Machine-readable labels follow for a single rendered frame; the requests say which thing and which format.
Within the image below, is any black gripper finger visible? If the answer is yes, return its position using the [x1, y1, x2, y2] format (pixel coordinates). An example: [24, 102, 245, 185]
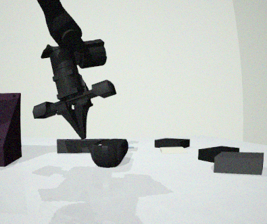
[74, 102, 93, 139]
[56, 109, 83, 140]

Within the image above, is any dark grey switch controller unit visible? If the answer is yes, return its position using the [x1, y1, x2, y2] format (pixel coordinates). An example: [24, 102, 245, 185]
[91, 138, 128, 168]

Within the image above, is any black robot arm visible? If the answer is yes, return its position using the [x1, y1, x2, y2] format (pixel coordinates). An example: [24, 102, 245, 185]
[37, 0, 107, 73]

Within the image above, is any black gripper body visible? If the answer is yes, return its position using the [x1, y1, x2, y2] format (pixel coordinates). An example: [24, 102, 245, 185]
[32, 66, 116, 119]

